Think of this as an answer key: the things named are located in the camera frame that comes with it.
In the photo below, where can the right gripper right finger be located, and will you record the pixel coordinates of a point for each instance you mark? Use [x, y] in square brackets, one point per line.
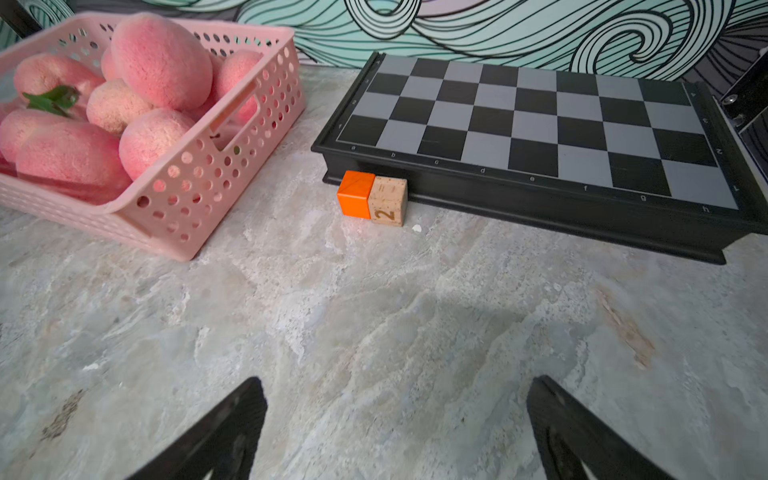
[573, 443]

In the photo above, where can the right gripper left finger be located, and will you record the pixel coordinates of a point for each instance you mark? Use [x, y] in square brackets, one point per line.
[221, 445]

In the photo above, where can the peach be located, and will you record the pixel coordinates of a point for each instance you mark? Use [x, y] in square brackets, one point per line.
[79, 160]
[19, 125]
[108, 66]
[43, 72]
[150, 136]
[233, 69]
[113, 105]

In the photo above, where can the peach basket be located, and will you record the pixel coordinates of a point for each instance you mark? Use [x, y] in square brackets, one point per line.
[162, 62]

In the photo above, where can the peach front bottom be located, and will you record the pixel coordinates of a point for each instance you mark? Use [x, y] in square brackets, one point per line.
[19, 125]

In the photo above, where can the pink plastic basket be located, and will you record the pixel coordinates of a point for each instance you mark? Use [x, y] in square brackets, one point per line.
[174, 207]

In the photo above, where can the orange block on table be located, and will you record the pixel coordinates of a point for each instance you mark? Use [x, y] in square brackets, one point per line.
[353, 194]

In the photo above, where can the black grey chessboard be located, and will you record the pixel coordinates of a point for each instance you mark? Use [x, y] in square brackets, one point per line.
[644, 163]

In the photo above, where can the wooden number block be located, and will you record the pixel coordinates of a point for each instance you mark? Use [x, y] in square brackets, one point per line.
[387, 201]

